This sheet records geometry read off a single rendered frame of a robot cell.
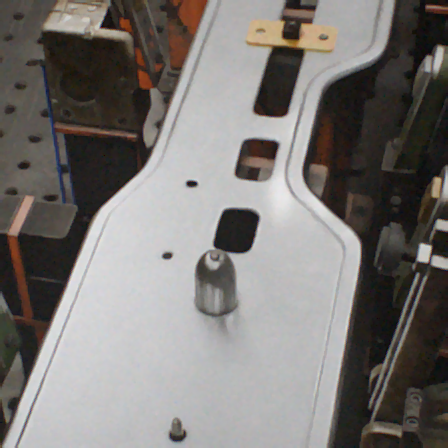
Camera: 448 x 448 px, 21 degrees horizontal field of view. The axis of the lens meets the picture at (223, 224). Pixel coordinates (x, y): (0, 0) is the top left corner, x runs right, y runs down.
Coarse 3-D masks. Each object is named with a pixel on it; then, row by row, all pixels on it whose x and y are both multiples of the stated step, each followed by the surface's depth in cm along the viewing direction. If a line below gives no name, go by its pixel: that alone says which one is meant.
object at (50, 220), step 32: (0, 224) 100; (32, 224) 100; (64, 224) 100; (0, 256) 101; (32, 256) 101; (64, 256) 100; (0, 288) 105; (32, 288) 103; (32, 320) 106; (32, 352) 110
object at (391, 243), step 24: (384, 240) 66; (432, 240) 67; (384, 264) 66; (432, 264) 65; (432, 288) 66; (408, 312) 72; (432, 312) 67; (408, 336) 69; (432, 336) 68; (408, 360) 70; (432, 360) 70; (384, 384) 73; (408, 384) 72; (384, 408) 74
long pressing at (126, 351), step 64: (256, 0) 120; (320, 0) 120; (384, 0) 119; (192, 64) 114; (256, 64) 113; (320, 64) 113; (384, 64) 114; (192, 128) 106; (256, 128) 106; (128, 192) 101; (192, 192) 101; (256, 192) 100; (128, 256) 96; (192, 256) 95; (256, 256) 95; (320, 256) 95; (64, 320) 91; (128, 320) 91; (192, 320) 91; (256, 320) 91; (320, 320) 90; (64, 384) 87; (128, 384) 87; (192, 384) 86; (256, 384) 86; (320, 384) 86
